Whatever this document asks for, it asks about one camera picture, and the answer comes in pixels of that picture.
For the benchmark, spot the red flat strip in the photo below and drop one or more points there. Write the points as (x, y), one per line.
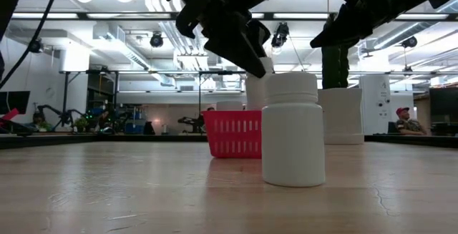
(10, 114)

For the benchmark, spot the black aluminium table frame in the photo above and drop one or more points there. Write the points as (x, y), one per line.
(71, 141)

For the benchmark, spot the small green potted plant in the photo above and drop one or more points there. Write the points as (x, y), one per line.
(80, 124)

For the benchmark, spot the red plastic basket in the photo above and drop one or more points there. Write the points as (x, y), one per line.
(232, 137)

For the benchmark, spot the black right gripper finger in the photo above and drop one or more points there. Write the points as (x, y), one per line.
(343, 31)

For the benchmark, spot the black monitor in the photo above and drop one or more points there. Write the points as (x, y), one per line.
(14, 101)
(443, 101)

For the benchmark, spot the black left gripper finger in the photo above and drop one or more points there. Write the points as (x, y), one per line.
(232, 37)
(261, 35)

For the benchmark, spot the tall green cactus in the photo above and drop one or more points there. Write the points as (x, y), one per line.
(334, 69)

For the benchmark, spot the hanging black spotlight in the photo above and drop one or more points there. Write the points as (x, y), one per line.
(409, 42)
(282, 33)
(33, 47)
(156, 41)

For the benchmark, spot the white column with sockets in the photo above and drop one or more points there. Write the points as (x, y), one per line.
(375, 98)

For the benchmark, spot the white hexagonal plant pot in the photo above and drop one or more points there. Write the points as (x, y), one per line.
(343, 116)

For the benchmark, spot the background black robot arm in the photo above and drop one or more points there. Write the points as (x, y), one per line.
(64, 114)
(191, 123)

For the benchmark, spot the person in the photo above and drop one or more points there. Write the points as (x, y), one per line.
(408, 125)

